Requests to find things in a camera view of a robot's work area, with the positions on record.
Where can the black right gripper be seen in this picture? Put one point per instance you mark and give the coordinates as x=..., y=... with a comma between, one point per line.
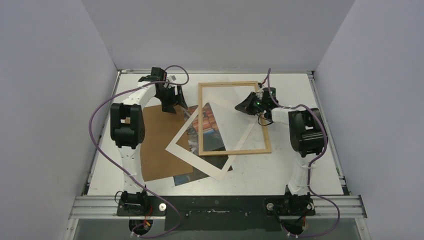
x=253, y=104

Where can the white mat board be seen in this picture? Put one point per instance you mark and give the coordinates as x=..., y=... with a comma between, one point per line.
x=194, y=160

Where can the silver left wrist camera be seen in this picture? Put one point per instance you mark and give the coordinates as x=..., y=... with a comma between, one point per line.
x=171, y=78

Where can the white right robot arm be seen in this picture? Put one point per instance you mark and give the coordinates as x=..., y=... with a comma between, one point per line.
x=308, y=137

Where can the wooden picture frame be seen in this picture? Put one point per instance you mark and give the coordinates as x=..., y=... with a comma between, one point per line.
x=267, y=142

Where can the clear acrylic sheet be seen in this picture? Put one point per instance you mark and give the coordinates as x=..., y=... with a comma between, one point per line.
x=239, y=131

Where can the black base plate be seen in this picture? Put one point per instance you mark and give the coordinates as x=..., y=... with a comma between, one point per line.
x=216, y=213

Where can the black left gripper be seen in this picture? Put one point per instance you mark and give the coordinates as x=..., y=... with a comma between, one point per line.
x=175, y=100

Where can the aluminium front rail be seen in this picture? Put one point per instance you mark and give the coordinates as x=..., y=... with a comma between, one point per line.
x=106, y=207

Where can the brown cardboard backing board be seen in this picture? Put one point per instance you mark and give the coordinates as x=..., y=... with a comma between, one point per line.
x=160, y=128

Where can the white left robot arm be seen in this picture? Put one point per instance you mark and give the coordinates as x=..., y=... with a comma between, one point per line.
x=127, y=127

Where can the colourful photo print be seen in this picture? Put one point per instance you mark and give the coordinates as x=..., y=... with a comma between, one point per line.
x=212, y=141

